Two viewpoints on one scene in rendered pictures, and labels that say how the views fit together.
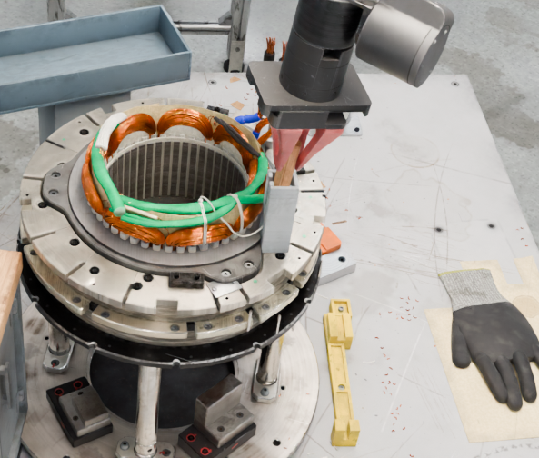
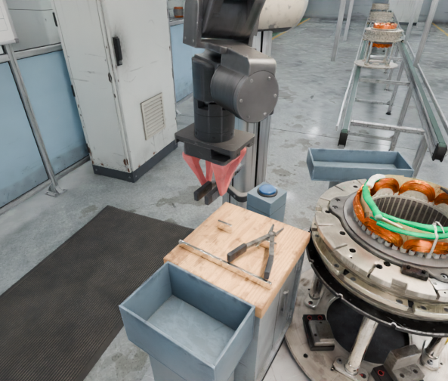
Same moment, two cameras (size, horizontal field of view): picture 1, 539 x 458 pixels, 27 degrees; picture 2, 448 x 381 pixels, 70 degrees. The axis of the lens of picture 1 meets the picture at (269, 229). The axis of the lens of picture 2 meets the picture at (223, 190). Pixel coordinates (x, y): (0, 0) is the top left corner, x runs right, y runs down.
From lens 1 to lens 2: 0.56 m
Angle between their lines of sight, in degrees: 30
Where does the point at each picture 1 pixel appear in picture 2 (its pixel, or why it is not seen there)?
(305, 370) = not seen: outside the picture
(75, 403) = (317, 326)
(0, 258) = (298, 233)
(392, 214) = not seen: outside the picture
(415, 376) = not seen: outside the picture
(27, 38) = (332, 154)
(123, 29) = (376, 159)
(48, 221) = (329, 219)
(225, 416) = (406, 368)
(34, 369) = (299, 302)
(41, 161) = (330, 193)
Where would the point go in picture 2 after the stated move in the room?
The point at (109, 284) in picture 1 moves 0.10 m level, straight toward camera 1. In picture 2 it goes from (360, 261) to (353, 311)
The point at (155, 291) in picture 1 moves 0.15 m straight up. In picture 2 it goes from (391, 273) to (426, 188)
